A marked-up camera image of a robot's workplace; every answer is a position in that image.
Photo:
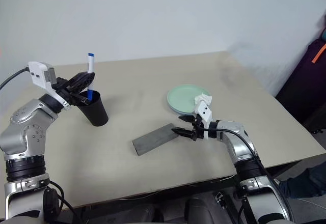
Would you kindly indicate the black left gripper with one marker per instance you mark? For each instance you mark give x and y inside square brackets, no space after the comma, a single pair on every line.
[68,91]

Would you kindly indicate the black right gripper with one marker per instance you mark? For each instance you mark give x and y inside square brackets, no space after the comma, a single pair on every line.
[198,131]

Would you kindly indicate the white marker blue cap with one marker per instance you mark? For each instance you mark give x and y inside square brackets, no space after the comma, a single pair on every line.
[90,63]

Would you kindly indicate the grey glasses case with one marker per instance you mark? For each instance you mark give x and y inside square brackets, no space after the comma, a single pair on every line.
[152,140]

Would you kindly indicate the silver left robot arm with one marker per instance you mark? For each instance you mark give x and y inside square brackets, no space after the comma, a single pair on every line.
[28,132]

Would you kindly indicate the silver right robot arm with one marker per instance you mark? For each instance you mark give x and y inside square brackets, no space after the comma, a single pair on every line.
[237,142]

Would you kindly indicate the black cup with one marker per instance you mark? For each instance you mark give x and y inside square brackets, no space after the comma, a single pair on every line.
[98,114]

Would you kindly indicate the light blue plate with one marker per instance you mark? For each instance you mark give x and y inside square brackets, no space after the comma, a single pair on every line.
[179,112]

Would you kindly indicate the mint green plate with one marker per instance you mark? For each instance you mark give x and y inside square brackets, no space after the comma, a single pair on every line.
[182,98]

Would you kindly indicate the crumpled white tissue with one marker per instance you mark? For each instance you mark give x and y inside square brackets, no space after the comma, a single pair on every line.
[203,98]

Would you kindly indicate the silver metal clip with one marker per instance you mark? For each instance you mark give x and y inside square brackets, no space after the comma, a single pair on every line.
[220,199]

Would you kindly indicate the dark grey rounded shape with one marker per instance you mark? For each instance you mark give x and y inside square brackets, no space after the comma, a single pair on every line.
[200,211]

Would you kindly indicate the dark purple bag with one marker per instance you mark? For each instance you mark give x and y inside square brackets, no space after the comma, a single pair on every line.
[305,81]

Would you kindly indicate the person's blue jeans leg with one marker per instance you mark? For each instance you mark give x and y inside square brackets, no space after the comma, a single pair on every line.
[305,180]

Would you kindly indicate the orange bag tag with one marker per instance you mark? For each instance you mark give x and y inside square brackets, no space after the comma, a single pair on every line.
[318,54]

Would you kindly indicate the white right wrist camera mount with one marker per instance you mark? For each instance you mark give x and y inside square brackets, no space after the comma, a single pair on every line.
[203,110]

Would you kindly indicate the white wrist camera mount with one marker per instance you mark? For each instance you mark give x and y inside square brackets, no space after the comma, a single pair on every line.
[203,110]
[37,72]

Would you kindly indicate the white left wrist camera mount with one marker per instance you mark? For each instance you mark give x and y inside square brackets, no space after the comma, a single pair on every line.
[37,72]

